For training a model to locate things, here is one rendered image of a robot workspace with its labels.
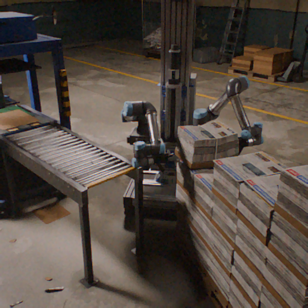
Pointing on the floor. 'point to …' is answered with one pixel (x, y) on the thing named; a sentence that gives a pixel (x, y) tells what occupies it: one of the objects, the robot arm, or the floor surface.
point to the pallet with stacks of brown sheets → (262, 62)
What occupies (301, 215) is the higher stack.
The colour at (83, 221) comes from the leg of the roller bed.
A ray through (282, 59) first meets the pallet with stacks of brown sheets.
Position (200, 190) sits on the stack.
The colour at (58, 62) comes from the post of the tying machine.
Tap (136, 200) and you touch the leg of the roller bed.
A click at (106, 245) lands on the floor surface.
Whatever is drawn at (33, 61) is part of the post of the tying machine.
